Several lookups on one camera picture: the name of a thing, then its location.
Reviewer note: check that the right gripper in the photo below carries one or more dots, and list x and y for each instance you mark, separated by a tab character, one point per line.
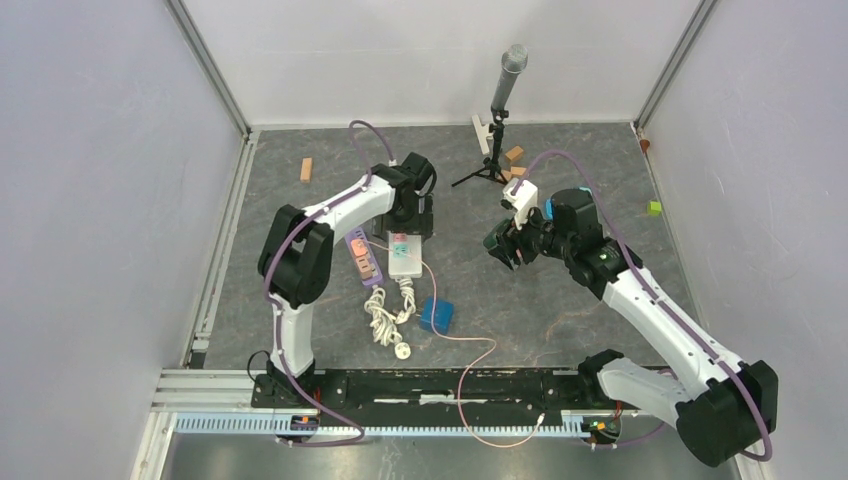
516	236

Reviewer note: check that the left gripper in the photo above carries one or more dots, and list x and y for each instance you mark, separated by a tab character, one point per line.
421	223

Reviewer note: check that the purple USB power strip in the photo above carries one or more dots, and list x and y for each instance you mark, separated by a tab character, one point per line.
378	278

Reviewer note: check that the blue cube socket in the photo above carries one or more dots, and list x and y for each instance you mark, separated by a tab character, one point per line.
436	316

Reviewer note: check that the white multicolour power strip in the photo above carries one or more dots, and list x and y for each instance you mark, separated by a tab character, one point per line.
405	253

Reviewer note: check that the pink charger plug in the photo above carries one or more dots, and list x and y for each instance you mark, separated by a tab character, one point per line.
359	248

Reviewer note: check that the brown charger plug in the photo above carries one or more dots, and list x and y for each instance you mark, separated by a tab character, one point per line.
365	267

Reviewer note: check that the dark green cube socket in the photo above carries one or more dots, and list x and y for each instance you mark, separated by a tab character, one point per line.
502	244

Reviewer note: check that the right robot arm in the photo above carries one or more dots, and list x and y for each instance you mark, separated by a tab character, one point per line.
720	405

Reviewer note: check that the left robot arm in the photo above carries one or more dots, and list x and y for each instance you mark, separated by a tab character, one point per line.
295	262

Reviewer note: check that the small green cube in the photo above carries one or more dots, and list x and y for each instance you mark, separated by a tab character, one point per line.
654	208

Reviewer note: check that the black tripod stand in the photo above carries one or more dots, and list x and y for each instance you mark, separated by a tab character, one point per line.
491	168

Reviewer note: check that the upper wooden block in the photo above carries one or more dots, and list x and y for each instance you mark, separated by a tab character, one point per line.
514	154

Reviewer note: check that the left wooden block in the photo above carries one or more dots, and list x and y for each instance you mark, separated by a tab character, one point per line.
306	170

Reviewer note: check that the grey microphone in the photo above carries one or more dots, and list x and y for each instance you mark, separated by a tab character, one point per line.
513	62

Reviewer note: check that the white bracket piece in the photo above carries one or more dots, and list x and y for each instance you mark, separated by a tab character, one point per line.
483	133

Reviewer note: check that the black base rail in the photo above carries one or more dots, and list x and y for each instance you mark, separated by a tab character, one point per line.
480	398

